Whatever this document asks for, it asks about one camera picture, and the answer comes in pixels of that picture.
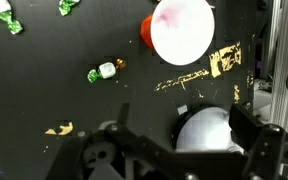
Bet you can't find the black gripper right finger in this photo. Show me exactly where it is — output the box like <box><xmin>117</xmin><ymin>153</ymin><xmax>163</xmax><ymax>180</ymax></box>
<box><xmin>229</xmin><ymin>104</ymin><xmax>286</xmax><ymax>180</ymax></box>

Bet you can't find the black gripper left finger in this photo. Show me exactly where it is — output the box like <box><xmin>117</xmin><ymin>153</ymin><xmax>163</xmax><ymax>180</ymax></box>
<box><xmin>46</xmin><ymin>103</ymin><xmax>130</xmax><ymax>180</ymax></box>

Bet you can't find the candy green white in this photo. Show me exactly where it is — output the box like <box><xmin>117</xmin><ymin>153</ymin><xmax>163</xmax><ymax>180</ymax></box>
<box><xmin>87</xmin><ymin>58</ymin><xmax>126</xmax><ymax>83</ymax></box>

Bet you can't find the red plastic cup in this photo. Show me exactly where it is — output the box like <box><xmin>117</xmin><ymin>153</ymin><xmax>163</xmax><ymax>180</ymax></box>
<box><xmin>140</xmin><ymin>0</ymin><xmax>215</xmax><ymax>66</ymax></box>

